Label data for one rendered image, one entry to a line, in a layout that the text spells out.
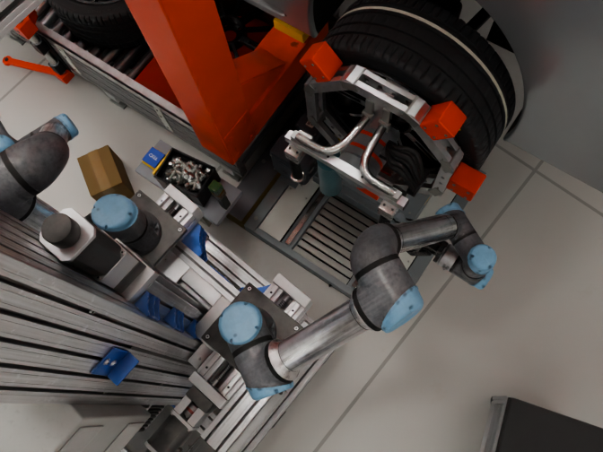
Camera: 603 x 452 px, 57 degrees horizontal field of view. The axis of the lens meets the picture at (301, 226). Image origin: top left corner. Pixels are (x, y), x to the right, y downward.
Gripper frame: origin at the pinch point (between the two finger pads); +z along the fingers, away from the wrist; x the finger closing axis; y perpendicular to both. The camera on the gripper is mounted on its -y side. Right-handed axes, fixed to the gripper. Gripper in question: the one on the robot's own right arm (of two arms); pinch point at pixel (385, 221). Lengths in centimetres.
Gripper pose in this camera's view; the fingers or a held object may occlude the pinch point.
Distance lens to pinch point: 175.7
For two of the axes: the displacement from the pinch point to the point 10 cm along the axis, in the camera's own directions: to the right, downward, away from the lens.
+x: -5.6, 7.9, -2.3
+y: -0.6, -3.1, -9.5
